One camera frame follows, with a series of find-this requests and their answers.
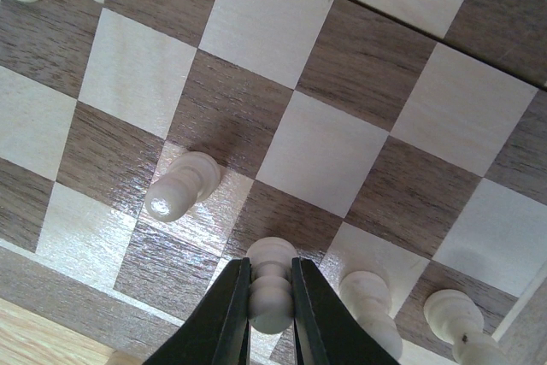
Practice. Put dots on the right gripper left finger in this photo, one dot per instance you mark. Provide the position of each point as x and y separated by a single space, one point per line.
218 330

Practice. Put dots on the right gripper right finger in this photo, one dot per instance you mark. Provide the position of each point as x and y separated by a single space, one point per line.
324 330

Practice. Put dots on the white piece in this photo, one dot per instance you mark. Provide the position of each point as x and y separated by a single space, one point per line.
454 318

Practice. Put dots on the wooden chess board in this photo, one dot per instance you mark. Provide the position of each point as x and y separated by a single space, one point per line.
407 136

